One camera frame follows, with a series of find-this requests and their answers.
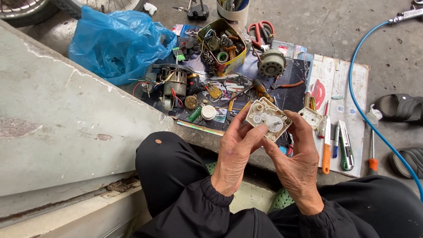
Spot person's right hand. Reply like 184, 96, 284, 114
261, 110, 325, 216

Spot person's left hand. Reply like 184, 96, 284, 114
211, 106, 268, 197

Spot white plastic gearbox housing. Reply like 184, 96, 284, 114
246, 97, 293, 143

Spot green plastic stool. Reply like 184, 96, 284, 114
205, 161, 295, 213

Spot blue pen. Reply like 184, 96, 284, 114
332, 121, 340, 159

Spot white round plastic cap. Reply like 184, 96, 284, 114
200, 105, 217, 121

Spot red tester screwdriver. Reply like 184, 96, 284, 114
318, 100, 330, 139

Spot green utility knife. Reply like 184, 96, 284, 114
338, 119, 355, 172

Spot white plastic gearbox cover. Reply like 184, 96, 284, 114
298, 106, 324, 130

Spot green cylindrical capacitor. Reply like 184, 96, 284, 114
188, 105, 203, 122

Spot person's black trousers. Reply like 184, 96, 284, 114
135, 131, 215, 238

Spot round brass gear unit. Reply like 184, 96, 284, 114
184, 95, 198, 110

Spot crumpled white tissue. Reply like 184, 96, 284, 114
365, 104, 383, 128

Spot printed poster mat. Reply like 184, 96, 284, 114
121, 24, 370, 178

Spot grey round motor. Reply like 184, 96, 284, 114
257, 49, 287, 78

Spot black sandal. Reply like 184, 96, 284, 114
389, 147, 423, 179
376, 93, 423, 123

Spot yellow tin of parts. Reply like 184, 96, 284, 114
197, 18, 247, 77

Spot small green circuit board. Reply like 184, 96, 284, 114
172, 47, 186, 62

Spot white cup of pens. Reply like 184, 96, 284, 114
216, 0, 251, 26

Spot black stand base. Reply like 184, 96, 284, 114
186, 0, 210, 21

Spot blue plastic bag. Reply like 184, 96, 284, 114
68, 5, 178, 86

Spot metal air blow gun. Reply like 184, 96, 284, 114
388, 0, 423, 26

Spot motorbike wheel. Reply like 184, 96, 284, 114
0, 0, 146, 28

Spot orange-handled knife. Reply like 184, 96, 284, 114
322, 116, 332, 175

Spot orange-handled screwdriver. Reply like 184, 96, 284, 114
367, 129, 379, 176

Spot amber-handled screwdriver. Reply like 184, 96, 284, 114
252, 78, 274, 102

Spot orange-handled pliers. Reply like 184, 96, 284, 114
270, 75, 305, 91

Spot blue air hose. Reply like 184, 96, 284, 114
348, 20, 423, 202

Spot fan motor with wires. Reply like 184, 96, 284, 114
130, 63, 196, 112

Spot red-handled scissors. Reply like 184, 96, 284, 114
247, 20, 275, 53

